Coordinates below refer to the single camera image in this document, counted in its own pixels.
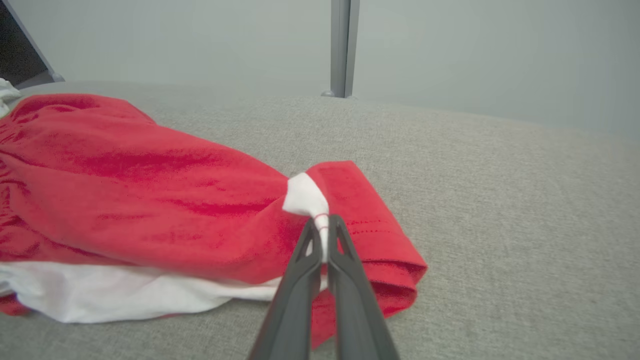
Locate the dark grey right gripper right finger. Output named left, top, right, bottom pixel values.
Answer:
left=327, top=214, right=401, bottom=360

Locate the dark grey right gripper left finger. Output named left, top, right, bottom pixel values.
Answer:
left=248, top=217, right=323, bottom=360

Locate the red garment with white lining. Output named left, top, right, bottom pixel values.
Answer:
left=0, top=93, right=428, bottom=349

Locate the red white number 23 jersey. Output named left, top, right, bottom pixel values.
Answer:
left=0, top=78, right=22, bottom=118

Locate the grey vertical partition post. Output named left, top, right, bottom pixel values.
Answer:
left=321, top=0, right=361, bottom=99

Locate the grey slanted frame leg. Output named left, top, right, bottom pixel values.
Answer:
left=0, top=0, right=66, bottom=90

